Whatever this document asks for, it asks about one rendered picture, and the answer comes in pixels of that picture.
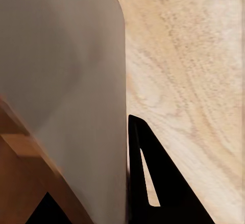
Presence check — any trash can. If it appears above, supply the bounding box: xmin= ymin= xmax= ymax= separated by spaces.
xmin=0 ymin=0 xmax=128 ymax=224

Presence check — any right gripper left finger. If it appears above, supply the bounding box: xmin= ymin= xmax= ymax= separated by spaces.
xmin=26 ymin=192 xmax=72 ymax=224

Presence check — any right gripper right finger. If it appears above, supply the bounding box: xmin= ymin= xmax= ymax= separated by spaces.
xmin=128 ymin=115 xmax=215 ymax=224

